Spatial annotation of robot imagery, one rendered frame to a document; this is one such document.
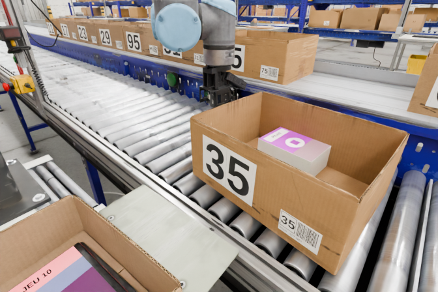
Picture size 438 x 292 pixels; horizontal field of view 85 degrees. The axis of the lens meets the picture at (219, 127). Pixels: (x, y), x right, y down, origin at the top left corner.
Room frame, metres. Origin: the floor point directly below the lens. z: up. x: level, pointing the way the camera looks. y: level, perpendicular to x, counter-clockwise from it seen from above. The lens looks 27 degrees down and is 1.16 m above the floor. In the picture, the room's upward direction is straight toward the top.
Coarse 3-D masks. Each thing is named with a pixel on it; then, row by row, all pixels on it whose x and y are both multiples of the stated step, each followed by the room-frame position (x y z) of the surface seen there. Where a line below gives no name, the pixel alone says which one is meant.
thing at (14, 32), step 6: (0, 30) 0.99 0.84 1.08; (6, 30) 0.99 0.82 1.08; (12, 30) 1.01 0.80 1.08; (18, 30) 1.02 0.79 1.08; (0, 36) 1.01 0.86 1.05; (6, 36) 0.98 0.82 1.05; (12, 36) 1.00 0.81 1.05; (18, 36) 1.01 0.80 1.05; (6, 42) 1.04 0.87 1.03; (12, 42) 1.03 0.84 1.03; (18, 48) 1.05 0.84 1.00
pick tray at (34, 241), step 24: (48, 216) 0.30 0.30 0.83; (72, 216) 0.33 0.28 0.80; (96, 216) 0.29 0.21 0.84; (0, 240) 0.25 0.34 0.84; (24, 240) 0.27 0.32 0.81; (48, 240) 0.29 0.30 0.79; (72, 240) 0.31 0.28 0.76; (96, 240) 0.31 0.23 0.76; (120, 240) 0.26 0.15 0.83; (0, 264) 0.24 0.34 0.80; (24, 264) 0.26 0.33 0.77; (120, 264) 0.27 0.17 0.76; (144, 264) 0.22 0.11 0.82; (0, 288) 0.23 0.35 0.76; (144, 288) 0.23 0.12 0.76; (168, 288) 0.19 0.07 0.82
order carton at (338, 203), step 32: (256, 96) 0.71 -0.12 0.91; (192, 128) 0.52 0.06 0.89; (224, 128) 0.61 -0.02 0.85; (256, 128) 0.72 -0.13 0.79; (288, 128) 0.65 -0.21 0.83; (320, 128) 0.58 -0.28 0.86; (352, 128) 0.53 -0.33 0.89; (384, 128) 0.48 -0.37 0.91; (192, 160) 0.53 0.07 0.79; (256, 160) 0.38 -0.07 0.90; (352, 160) 0.51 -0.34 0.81; (384, 160) 0.47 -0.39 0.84; (224, 192) 0.44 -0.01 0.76; (256, 192) 0.37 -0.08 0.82; (288, 192) 0.33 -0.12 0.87; (320, 192) 0.29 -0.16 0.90; (352, 192) 0.45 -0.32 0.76; (384, 192) 0.41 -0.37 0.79; (320, 224) 0.28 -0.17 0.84; (352, 224) 0.25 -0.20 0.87; (320, 256) 0.27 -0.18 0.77
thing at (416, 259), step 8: (424, 192) 0.50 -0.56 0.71; (424, 200) 0.46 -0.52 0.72; (424, 208) 0.42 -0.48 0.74; (424, 216) 0.38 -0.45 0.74; (424, 224) 0.36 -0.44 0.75; (416, 232) 0.38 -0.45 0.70; (424, 232) 0.34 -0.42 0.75; (416, 240) 0.35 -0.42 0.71; (416, 248) 0.32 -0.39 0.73; (416, 256) 0.30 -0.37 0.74; (416, 264) 0.28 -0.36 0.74; (416, 272) 0.26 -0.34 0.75; (408, 280) 0.27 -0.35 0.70; (416, 280) 0.25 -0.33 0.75; (408, 288) 0.25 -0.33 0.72; (416, 288) 0.23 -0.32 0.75
